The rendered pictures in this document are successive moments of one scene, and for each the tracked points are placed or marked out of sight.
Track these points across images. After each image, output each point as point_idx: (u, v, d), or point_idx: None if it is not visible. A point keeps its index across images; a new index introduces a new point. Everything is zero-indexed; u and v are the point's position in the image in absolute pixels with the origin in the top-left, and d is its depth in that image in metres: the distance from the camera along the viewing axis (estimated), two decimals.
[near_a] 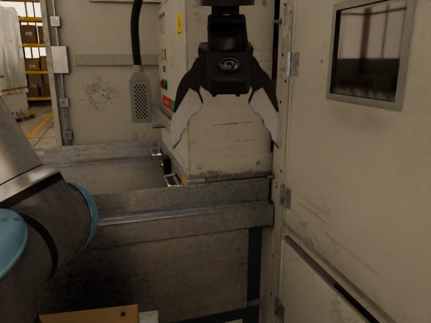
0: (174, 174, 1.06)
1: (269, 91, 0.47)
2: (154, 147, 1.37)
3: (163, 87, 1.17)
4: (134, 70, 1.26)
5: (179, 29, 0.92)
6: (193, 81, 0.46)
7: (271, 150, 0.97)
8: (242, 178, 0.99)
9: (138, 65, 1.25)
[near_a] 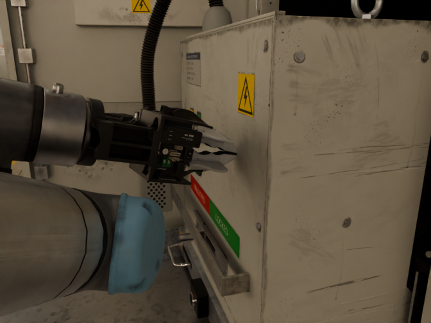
0: None
1: None
2: (176, 244, 0.92)
3: (196, 172, 0.72)
4: None
5: (244, 103, 0.46)
6: None
7: None
8: None
9: None
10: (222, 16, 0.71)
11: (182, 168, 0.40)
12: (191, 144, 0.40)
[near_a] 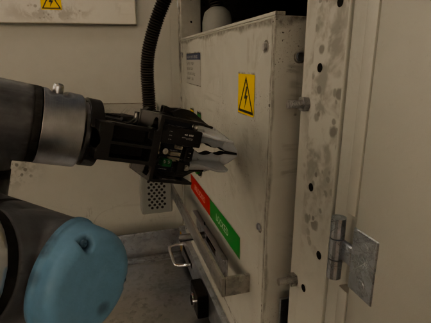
0: None
1: None
2: (176, 244, 0.92)
3: (196, 172, 0.72)
4: None
5: (244, 103, 0.46)
6: None
7: None
8: None
9: None
10: (222, 16, 0.71)
11: (182, 168, 0.40)
12: (191, 144, 0.40)
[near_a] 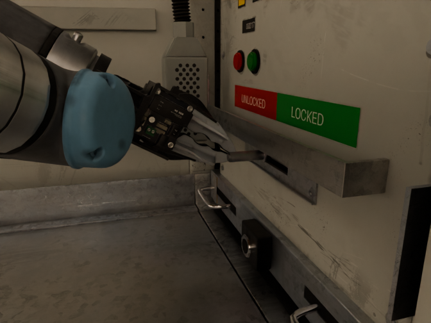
0: (317, 306, 0.37)
1: (172, 152, 0.49)
2: (207, 187, 0.72)
3: (251, 66, 0.51)
4: (175, 32, 0.60)
5: None
6: (183, 102, 0.48)
7: (397, 311, 0.23)
8: None
9: (186, 22, 0.59)
10: None
11: (164, 142, 0.41)
12: (179, 121, 0.41)
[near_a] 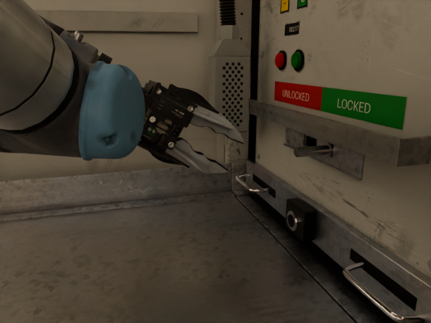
0: (363, 263, 0.45)
1: (167, 155, 0.49)
2: (244, 174, 0.80)
3: (296, 65, 0.58)
4: (222, 34, 0.67)
5: None
6: None
7: None
8: None
9: (233, 25, 0.66)
10: None
11: (165, 142, 0.41)
12: (179, 121, 0.41)
